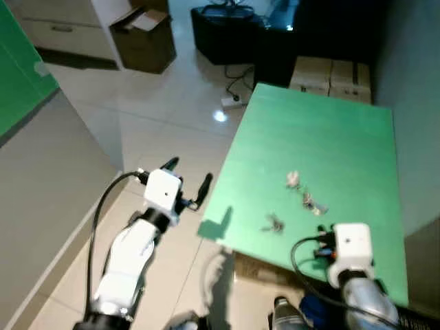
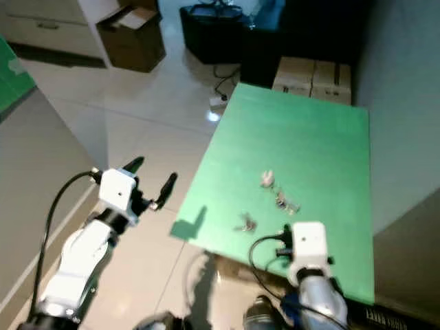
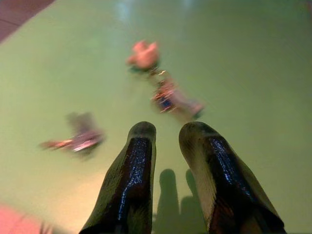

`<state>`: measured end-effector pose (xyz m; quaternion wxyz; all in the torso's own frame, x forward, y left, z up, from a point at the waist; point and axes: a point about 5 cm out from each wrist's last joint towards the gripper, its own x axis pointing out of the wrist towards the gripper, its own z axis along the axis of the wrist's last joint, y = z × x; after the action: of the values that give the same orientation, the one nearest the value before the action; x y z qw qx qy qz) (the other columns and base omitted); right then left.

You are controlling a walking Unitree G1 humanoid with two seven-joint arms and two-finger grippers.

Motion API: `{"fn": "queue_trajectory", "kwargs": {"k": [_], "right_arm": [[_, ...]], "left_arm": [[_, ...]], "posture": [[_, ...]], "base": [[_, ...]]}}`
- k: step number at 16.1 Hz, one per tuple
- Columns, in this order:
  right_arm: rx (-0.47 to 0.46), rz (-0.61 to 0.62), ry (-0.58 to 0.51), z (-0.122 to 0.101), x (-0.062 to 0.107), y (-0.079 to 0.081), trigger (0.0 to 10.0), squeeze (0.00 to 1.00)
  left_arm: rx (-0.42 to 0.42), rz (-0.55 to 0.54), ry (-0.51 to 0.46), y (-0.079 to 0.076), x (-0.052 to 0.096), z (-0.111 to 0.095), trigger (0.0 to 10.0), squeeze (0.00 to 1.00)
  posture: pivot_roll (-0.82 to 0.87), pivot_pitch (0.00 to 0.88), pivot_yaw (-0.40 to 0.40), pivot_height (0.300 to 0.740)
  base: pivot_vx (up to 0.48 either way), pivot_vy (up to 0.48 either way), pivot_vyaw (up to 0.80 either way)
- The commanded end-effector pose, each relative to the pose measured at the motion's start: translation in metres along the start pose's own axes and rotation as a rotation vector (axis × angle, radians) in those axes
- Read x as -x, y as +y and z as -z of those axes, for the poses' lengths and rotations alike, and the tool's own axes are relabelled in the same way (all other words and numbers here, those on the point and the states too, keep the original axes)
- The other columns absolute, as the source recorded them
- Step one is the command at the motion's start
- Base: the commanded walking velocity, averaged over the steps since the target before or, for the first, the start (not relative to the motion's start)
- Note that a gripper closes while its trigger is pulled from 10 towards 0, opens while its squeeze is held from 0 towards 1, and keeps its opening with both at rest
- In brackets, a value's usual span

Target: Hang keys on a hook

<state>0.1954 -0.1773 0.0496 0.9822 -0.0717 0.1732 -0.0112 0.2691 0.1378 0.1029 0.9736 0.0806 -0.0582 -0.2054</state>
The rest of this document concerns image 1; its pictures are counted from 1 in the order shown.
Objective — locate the open brown cardboard box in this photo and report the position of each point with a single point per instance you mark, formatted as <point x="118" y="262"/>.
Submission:
<point x="144" y="41"/>

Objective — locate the black box with white lettering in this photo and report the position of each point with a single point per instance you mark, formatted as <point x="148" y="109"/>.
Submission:
<point x="412" y="320"/>

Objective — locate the white power strip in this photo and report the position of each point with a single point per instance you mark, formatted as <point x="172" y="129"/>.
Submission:
<point x="234" y="102"/>

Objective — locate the robot right leg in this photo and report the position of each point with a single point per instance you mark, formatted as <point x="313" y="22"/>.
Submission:
<point x="287" y="316"/>

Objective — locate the low black stand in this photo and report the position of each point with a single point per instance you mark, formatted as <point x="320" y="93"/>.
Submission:
<point x="227" y="38"/>

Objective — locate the green topped table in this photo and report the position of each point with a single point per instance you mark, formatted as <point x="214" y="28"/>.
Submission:
<point x="323" y="137"/>

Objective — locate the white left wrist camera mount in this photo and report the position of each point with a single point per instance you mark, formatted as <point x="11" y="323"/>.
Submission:
<point x="161" y="189"/>

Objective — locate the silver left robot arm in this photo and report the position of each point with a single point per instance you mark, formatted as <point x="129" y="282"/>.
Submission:
<point x="130" y="261"/>

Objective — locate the tall dark cabinet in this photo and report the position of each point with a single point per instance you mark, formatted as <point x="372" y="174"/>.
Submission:
<point x="323" y="31"/>

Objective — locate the green wall board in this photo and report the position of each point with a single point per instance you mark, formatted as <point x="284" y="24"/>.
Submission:
<point x="17" y="75"/>

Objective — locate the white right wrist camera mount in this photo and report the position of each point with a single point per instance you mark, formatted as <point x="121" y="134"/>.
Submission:
<point x="350" y="247"/>

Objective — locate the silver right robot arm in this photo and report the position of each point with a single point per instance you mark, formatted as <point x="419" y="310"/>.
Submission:
<point x="368" y="299"/>

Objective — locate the white drawer cabinet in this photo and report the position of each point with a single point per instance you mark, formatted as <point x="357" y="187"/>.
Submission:
<point x="62" y="31"/>

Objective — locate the closed beige cardboard box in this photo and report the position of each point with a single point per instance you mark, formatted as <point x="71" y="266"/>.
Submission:
<point x="311" y="74"/>
<point x="352" y="81"/>

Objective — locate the silver key bunch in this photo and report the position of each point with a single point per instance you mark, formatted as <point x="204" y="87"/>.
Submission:
<point x="274" y="223"/>
<point x="313" y="202"/>

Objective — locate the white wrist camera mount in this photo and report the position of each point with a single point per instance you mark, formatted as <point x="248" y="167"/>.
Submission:
<point x="161" y="189"/>
<point x="350" y="247"/>

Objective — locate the blue robot body part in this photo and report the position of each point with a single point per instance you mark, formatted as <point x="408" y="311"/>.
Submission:
<point x="317" y="309"/>

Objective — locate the pale tape strip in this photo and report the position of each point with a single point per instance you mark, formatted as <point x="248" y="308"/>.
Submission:
<point x="42" y="69"/>

